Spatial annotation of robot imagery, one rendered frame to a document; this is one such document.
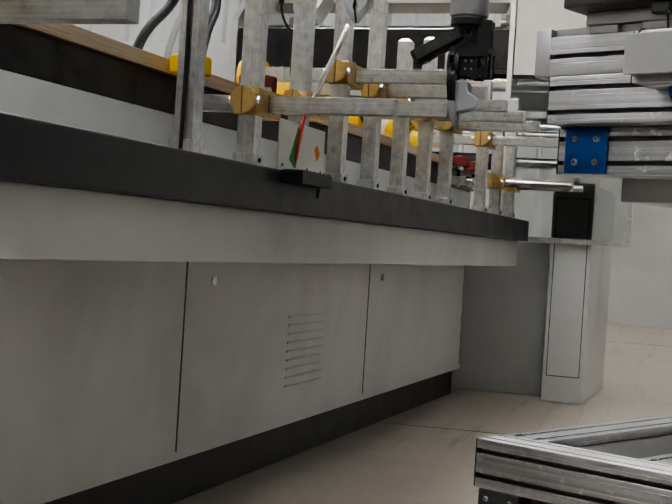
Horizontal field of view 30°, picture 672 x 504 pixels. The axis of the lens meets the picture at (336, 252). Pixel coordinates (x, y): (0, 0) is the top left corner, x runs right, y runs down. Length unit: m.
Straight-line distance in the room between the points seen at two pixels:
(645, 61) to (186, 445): 1.22
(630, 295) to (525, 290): 6.34
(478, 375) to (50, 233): 3.61
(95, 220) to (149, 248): 0.18
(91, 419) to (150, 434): 0.24
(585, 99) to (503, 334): 2.89
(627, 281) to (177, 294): 9.09
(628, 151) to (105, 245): 0.99
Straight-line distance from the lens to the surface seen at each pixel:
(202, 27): 2.11
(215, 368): 2.76
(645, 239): 11.44
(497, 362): 5.17
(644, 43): 2.17
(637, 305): 11.45
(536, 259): 5.13
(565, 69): 2.39
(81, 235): 1.81
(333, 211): 2.68
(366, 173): 3.02
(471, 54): 2.49
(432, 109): 2.52
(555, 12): 5.07
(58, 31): 2.11
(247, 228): 2.35
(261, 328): 2.98
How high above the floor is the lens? 0.57
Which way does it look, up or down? level
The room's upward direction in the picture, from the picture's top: 4 degrees clockwise
